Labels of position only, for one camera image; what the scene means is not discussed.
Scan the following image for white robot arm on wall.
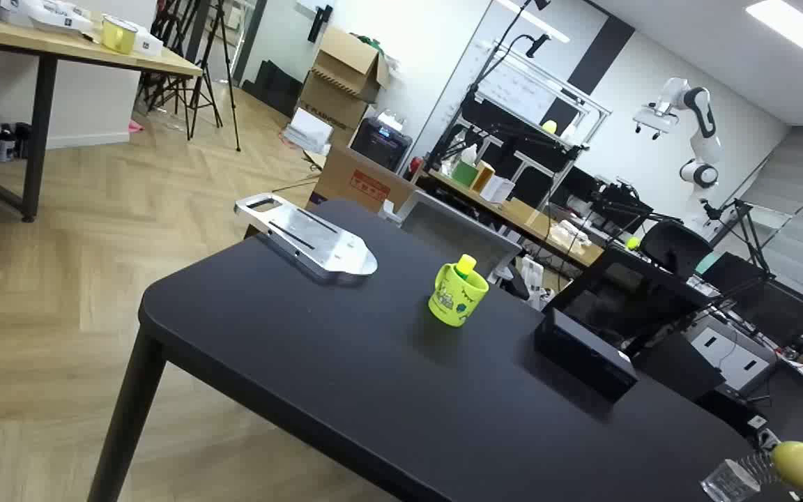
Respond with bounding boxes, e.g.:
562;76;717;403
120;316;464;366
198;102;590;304
634;78;722;189

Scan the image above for green plastic cup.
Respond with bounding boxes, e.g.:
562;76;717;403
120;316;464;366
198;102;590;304
428;261;491;329

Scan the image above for clear glass cup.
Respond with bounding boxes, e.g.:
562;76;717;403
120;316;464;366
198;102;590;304
700;456;763;502

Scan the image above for white stapler tray device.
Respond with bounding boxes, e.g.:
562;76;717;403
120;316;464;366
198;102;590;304
234;193;379;279

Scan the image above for cardboard box red print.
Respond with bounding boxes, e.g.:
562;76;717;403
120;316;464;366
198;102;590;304
309;145;415;212

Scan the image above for stacked cardboard boxes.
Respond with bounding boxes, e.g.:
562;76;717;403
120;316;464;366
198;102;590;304
300;24;392;129

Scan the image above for black rectangular box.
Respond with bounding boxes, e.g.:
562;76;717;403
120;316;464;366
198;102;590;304
534;310;638;402

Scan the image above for black monitor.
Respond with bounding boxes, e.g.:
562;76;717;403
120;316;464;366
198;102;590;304
552;247;710;357

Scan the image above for black tripod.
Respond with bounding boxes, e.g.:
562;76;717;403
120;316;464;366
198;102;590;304
138;0;247;157

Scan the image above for wooden table black legs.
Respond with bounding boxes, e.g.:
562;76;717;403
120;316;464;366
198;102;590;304
0;21;198;222

